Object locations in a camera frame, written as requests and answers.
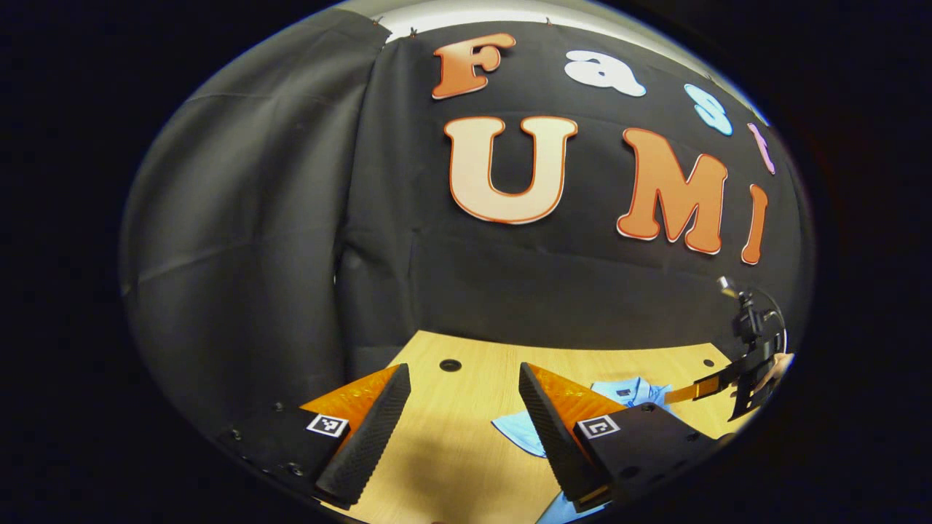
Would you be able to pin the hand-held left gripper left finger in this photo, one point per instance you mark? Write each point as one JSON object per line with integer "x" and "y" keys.
{"x": 368, "y": 437}

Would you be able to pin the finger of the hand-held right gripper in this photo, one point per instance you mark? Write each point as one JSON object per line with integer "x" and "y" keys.
{"x": 717, "y": 383}

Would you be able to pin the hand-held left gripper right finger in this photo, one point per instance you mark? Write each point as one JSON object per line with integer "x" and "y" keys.
{"x": 557, "y": 437}

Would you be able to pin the light blue T-shirt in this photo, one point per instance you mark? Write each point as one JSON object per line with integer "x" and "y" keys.
{"x": 518, "y": 431}

